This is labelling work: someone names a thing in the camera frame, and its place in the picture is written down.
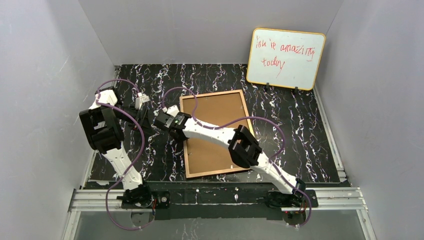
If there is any brown frame backing board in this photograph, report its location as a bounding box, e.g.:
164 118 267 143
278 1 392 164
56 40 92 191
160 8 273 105
182 92 251 175

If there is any black wooden picture frame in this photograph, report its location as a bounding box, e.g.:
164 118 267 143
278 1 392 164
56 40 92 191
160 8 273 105
179 89 255 180

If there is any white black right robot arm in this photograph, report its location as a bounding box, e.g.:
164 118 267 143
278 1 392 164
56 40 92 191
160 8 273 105
153 110 306 196

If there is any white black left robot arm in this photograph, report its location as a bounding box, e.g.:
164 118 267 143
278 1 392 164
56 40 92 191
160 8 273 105
79 87 153 192

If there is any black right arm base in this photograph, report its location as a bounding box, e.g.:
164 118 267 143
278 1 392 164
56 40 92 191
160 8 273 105
265 190 319 209

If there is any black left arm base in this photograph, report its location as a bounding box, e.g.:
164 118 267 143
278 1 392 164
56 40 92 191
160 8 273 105
116 185 171 209

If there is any whiteboard with red writing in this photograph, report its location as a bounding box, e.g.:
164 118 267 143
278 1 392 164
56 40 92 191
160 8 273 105
246 27 326 91

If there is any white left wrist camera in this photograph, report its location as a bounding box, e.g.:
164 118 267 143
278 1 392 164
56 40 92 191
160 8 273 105
134 92 150 110

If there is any aluminium mounting rail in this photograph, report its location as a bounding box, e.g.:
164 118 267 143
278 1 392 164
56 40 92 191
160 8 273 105
62 182 376 240

